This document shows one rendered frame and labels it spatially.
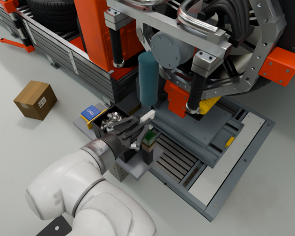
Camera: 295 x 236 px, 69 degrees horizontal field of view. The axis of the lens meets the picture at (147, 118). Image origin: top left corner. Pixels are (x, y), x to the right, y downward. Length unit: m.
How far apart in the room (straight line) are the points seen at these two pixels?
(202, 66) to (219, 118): 0.86
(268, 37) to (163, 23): 0.30
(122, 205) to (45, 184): 0.17
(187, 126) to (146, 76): 0.51
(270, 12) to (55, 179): 0.66
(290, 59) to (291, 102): 1.30
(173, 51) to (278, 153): 1.18
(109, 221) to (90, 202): 0.06
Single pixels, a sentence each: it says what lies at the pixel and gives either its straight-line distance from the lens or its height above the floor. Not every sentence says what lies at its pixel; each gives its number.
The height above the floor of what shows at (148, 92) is 0.57.
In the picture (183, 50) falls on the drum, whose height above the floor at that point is 0.87.
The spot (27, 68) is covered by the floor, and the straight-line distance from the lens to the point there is 2.30.
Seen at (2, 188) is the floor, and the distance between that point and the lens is 1.61.
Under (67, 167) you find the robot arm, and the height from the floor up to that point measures 0.84.
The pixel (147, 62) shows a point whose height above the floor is 0.74.
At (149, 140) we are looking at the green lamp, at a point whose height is 0.66.
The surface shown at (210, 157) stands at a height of 0.15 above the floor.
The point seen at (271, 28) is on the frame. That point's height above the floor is 0.97.
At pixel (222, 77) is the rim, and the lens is 0.98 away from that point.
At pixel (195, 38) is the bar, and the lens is 0.59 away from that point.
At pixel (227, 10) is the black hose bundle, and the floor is 1.03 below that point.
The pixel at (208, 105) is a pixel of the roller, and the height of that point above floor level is 0.53.
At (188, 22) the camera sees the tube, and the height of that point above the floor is 1.00.
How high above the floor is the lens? 1.28
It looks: 52 degrees down
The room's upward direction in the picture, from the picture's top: straight up
